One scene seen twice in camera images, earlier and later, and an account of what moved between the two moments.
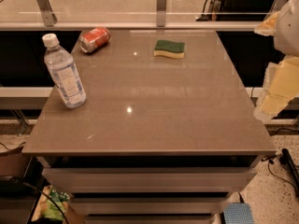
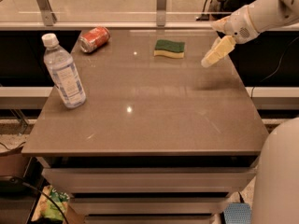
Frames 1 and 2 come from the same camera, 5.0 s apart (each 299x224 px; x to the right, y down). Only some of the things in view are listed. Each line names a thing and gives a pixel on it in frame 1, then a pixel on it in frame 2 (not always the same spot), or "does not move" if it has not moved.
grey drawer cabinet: x=168 y=131 does not move
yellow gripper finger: x=267 y=28 to x=238 y=24
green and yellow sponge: x=172 y=49 does not move
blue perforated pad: x=238 y=213 does not move
